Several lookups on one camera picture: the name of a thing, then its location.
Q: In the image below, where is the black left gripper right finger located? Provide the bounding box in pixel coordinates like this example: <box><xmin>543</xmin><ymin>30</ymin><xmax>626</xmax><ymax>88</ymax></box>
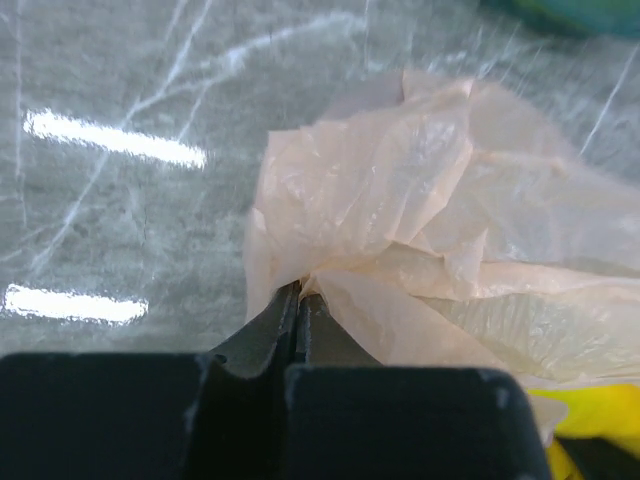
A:
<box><xmin>284</xmin><ymin>295</ymin><xmax>550</xmax><ymax>479</ymax></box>

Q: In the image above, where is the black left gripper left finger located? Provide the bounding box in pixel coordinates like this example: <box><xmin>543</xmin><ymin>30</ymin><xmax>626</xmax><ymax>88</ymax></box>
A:
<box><xmin>1</xmin><ymin>285</ymin><xmax>299</xmax><ymax>479</ymax></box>

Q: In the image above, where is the translucent orange plastic bag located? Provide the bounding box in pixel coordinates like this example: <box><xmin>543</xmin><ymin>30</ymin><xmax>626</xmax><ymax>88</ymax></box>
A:
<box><xmin>243</xmin><ymin>69</ymin><xmax>640</xmax><ymax>416</ymax></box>

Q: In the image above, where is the yellow banana bunch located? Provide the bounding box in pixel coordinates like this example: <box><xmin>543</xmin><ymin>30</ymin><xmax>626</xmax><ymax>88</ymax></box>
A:
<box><xmin>529</xmin><ymin>384</ymin><xmax>639</xmax><ymax>460</ymax></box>

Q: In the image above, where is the teal plastic fruit tray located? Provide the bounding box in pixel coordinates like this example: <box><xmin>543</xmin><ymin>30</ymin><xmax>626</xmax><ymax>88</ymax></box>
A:
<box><xmin>480</xmin><ymin>0</ymin><xmax>639</xmax><ymax>39</ymax></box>

